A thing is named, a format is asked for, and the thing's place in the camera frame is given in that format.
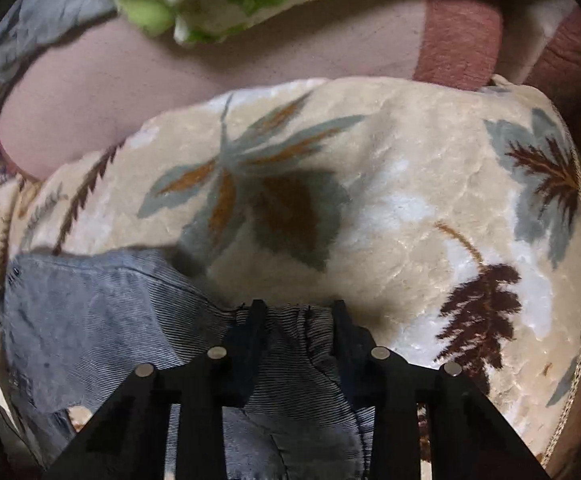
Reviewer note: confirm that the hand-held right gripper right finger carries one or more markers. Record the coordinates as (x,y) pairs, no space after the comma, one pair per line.
(344,342)

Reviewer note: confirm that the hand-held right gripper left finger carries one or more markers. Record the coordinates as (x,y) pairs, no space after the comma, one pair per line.
(249,347)

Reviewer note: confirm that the blue denim pants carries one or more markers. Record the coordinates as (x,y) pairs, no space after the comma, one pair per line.
(95,320)

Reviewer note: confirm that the cream leaf printed blanket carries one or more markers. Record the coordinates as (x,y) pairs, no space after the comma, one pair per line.
(395,210)

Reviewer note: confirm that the pink and brown sofa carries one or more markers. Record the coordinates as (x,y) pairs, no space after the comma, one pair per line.
(270,60)

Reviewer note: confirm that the grey quilted pillow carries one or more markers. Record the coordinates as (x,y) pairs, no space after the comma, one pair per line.
(25,25)

